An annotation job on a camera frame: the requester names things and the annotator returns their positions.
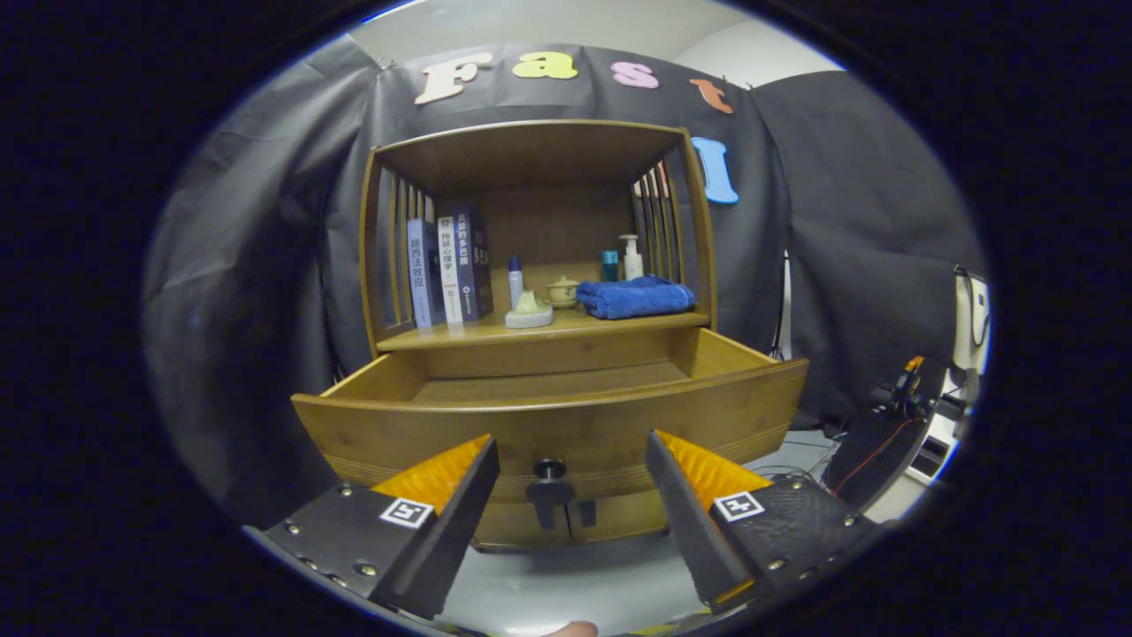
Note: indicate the dark blue book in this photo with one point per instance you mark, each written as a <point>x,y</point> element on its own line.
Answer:
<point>478,265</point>

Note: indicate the wooden cabinet door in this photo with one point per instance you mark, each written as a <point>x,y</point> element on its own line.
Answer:
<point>508,528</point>
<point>628,525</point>

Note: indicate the white spine book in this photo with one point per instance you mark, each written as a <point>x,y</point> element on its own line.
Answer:
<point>448,274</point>

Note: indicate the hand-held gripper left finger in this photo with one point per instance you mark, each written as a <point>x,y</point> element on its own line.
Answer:
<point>451,531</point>

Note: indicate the pale green ceramic holder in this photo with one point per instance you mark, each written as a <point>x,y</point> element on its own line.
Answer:
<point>529,314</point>

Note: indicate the wooden drawer with black knob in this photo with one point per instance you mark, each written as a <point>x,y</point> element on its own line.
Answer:
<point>575,425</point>

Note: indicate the teal bottle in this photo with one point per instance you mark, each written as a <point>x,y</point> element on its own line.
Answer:
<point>610,267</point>

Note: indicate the blue folded towel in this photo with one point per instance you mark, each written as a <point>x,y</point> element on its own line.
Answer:
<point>637,297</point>

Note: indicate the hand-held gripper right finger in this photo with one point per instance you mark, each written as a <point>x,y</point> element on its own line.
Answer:
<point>685,522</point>

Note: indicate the pale blue book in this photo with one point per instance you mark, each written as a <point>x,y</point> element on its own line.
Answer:
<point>416,274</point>

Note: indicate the black device with orange tip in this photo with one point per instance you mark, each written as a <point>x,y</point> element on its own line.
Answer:
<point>884,442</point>

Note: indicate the wooden countertop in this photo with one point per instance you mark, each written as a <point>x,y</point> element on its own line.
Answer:
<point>478,332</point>

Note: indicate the white pump bottle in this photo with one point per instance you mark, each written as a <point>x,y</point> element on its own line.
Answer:
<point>633,265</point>

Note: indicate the wooden cabinet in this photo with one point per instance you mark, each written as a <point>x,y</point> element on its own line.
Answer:
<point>531,150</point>

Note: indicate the white bottle with blue cap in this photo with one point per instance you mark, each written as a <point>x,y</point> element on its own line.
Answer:
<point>516,287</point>

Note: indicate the beige lidded teacup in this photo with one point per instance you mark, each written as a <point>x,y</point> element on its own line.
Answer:
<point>562,294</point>

